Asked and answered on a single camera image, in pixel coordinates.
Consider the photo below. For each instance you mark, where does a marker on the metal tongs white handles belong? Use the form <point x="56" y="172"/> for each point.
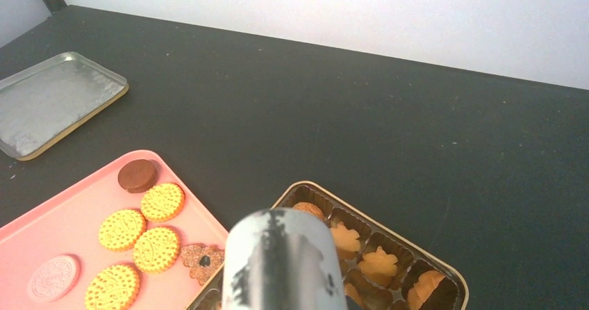
<point x="281" y="259"/>

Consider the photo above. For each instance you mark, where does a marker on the silver metal tin lid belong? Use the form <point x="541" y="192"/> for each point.
<point x="47" y="101"/>

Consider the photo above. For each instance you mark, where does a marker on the round dotted yellow biscuit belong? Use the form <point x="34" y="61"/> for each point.
<point x="162" y="202"/>
<point x="114" y="288"/>
<point x="120" y="230"/>
<point x="156" y="250"/>

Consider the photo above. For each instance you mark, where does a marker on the gold cookie tin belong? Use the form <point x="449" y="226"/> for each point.
<point x="422" y="280"/>

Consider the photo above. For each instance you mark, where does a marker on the dark chocolate round cookie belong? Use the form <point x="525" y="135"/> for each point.
<point x="138" y="176"/>

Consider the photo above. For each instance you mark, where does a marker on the pink plastic tray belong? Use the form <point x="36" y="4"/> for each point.
<point x="69" y="223"/>

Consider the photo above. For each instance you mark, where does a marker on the pink sandwich cookie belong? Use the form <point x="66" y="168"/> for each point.
<point x="53" y="279"/>

